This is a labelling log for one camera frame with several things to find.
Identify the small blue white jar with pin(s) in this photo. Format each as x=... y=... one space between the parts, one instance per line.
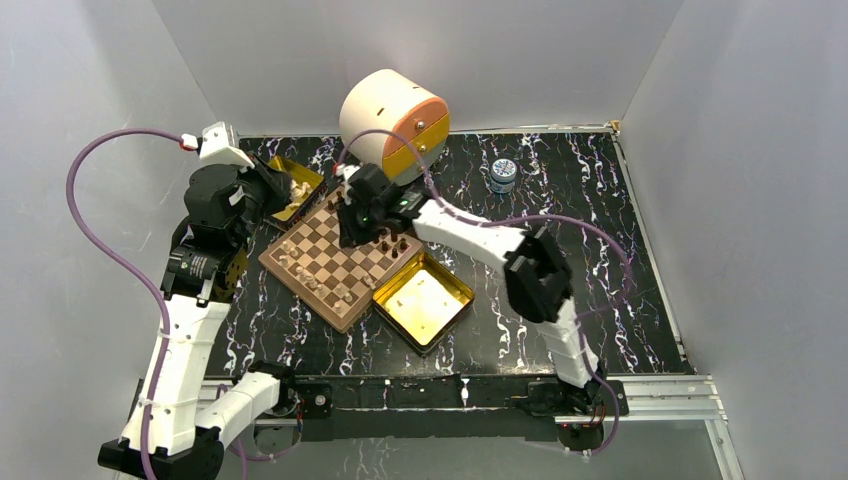
x=502 y=173

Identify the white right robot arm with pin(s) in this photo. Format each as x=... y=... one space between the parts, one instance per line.
x=537 y=278

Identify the wooden chess board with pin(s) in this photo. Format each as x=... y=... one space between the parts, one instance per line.
x=340 y=270

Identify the gold tin with white pieces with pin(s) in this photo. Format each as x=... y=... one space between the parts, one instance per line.
x=307 y=188

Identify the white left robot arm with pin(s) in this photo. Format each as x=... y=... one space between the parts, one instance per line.
x=168 y=436

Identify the round pastel drawer cabinet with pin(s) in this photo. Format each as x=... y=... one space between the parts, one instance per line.
x=384 y=110

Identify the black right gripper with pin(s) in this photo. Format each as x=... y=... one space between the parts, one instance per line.
x=349 y=235

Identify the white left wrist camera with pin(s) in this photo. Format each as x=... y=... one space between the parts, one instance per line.
x=218 y=144

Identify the empty gold tin lid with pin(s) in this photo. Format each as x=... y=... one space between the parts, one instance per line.
x=423 y=302

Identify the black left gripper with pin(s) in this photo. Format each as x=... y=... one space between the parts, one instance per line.
x=277 y=183

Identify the dark chess pieces row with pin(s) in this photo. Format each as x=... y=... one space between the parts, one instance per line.
x=391 y=242

